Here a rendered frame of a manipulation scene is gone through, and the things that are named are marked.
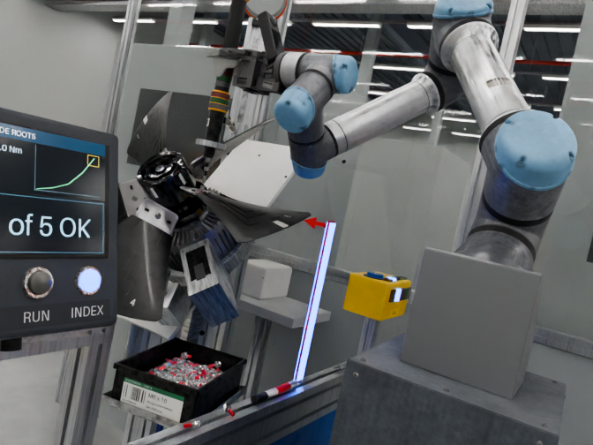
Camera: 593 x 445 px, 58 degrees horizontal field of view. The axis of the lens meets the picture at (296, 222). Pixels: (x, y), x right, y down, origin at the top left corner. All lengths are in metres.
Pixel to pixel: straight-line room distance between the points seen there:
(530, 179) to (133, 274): 0.78
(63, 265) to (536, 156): 0.65
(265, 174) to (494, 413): 1.01
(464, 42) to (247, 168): 0.77
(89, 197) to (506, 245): 0.64
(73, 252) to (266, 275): 1.26
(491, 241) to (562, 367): 0.81
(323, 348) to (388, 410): 1.06
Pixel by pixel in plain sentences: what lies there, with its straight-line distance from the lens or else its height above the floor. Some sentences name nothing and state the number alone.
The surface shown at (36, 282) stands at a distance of 0.49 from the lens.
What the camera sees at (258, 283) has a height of 0.91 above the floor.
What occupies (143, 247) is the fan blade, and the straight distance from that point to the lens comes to 1.20.
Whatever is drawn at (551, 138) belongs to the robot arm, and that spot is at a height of 1.39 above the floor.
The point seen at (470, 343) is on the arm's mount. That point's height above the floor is 1.06.
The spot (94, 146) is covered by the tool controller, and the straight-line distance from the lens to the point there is 0.55.
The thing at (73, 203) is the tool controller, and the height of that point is 1.18.
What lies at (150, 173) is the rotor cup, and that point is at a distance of 1.28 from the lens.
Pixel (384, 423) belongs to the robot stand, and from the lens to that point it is 0.85.
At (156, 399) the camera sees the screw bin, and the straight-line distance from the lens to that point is 0.98.
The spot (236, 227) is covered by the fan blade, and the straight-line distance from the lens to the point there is 1.06.
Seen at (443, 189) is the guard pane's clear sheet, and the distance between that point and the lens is 1.72.
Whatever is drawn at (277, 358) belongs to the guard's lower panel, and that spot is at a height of 0.63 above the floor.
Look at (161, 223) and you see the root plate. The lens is 1.25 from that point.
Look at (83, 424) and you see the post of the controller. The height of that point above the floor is 0.93.
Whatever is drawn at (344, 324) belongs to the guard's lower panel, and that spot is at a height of 0.83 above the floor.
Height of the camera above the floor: 1.24
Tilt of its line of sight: 3 degrees down
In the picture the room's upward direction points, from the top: 12 degrees clockwise
